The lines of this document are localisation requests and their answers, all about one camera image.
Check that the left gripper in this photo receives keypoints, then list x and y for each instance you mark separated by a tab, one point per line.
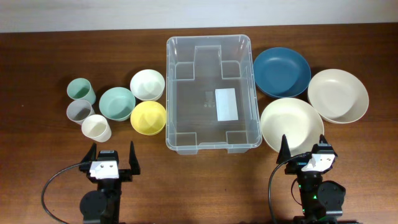
127	175

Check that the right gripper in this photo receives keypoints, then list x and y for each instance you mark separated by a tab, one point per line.
296	166

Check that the cream plate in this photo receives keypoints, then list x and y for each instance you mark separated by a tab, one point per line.
296	120

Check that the white cup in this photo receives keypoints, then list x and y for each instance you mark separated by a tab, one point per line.
96	127

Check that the grey cup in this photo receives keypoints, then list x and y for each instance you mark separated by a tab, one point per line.
79	110

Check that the beige plate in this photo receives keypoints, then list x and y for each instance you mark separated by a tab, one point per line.
338	96

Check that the dark blue plate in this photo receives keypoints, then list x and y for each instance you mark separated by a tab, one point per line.
281	72

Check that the green cup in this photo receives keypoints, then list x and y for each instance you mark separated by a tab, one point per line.
81	89

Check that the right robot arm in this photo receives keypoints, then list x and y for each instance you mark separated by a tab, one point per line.
321	200

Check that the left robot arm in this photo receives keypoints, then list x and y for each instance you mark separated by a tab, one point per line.
103	204

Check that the yellow bowl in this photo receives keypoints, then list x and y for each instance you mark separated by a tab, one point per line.
148	118

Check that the green bowl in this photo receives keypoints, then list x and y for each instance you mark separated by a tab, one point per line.
117	104

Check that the white bowl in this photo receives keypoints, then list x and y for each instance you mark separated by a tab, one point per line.
147	85

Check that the white label in bin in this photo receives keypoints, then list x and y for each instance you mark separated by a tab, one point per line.
226	105

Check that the clear plastic storage bin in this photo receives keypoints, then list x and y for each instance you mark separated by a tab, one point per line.
196	67

